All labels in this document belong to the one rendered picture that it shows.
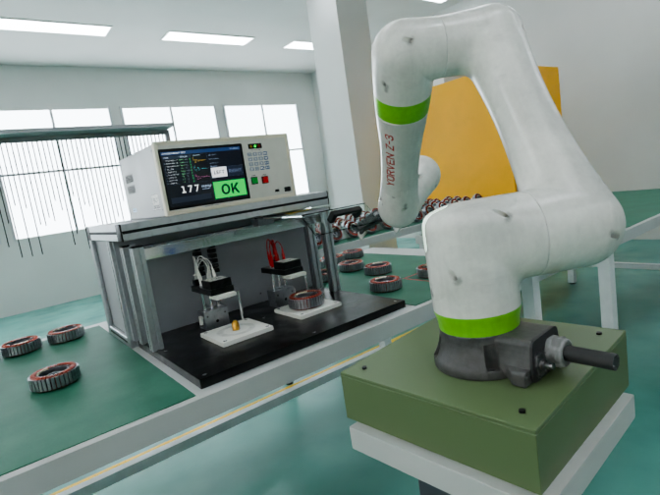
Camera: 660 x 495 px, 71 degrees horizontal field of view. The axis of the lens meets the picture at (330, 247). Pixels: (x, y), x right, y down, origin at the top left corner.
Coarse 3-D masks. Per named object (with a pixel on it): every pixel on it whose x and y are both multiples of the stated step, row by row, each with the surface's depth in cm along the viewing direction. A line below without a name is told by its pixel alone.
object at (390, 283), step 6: (384, 276) 165; (390, 276) 164; (396, 276) 161; (372, 282) 159; (378, 282) 157; (384, 282) 156; (390, 282) 156; (396, 282) 156; (372, 288) 158; (378, 288) 156; (384, 288) 155; (390, 288) 155; (396, 288) 156
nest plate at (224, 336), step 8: (240, 320) 136; (248, 320) 135; (216, 328) 132; (224, 328) 131; (232, 328) 129; (240, 328) 128; (248, 328) 127; (256, 328) 126; (264, 328) 125; (272, 328) 126; (200, 336) 129; (208, 336) 125; (216, 336) 124; (224, 336) 123; (232, 336) 122; (240, 336) 121; (248, 336) 122; (216, 344) 121; (224, 344) 118; (232, 344) 119
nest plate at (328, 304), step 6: (330, 300) 145; (282, 306) 145; (288, 306) 144; (318, 306) 139; (324, 306) 138; (330, 306) 138; (336, 306) 140; (276, 312) 143; (282, 312) 140; (288, 312) 137; (294, 312) 136; (300, 312) 135; (306, 312) 134; (312, 312) 134; (318, 312) 136; (300, 318) 133
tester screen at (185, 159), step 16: (176, 160) 130; (192, 160) 133; (208, 160) 135; (224, 160) 138; (240, 160) 142; (176, 176) 130; (192, 176) 133; (208, 176) 136; (240, 176) 142; (176, 192) 130; (192, 192) 133; (208, 192) 136
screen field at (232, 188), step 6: (228, 180) 139; (234, 180) 140; (240, 180) 142; (216, 186) 137; (222, 186) 138; (228, 186) 139; (234, 186) 141; (240, 186) 142; (216, 192) 137; (222, 192) 138; (228, 192) 139; (234, 192) 141; (240, 192) 142; (246, 192) 143; (216, 198) 137
